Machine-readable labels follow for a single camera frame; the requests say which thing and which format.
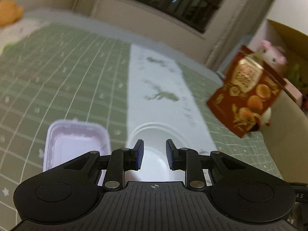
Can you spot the pink box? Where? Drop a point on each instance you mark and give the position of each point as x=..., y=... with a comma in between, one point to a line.
x=293, y=93

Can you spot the beige curtain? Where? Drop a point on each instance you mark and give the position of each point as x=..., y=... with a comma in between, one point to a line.
x=245, y=20

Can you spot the cartoon print bedsheet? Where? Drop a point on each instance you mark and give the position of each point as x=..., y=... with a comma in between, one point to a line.
x=13, y=33

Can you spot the green checked tablecloth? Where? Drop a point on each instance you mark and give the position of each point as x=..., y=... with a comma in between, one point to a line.
x=60, y=72

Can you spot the white deer table runner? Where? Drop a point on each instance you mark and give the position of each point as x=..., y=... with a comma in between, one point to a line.
x=160, y=106

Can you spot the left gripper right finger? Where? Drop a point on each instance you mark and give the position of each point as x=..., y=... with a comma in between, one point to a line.
x=187, y=160

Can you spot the white disposable plastic bowl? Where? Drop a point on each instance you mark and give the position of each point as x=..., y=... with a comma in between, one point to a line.
x=155, y=167

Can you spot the orange cloth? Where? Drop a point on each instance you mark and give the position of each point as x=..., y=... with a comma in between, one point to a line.
x=10, y=12

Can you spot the red quail eggs bag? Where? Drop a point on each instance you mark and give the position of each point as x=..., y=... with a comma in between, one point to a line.
x=250, y=87

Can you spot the pink plush toy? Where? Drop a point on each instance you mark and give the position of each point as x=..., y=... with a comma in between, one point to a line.
x=273, y=56

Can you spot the lilac rectangular plastic tray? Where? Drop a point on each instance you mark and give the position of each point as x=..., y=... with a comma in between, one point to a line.
x=68, y=139

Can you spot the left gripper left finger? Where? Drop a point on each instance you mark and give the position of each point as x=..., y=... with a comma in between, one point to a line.
x=120, y=161

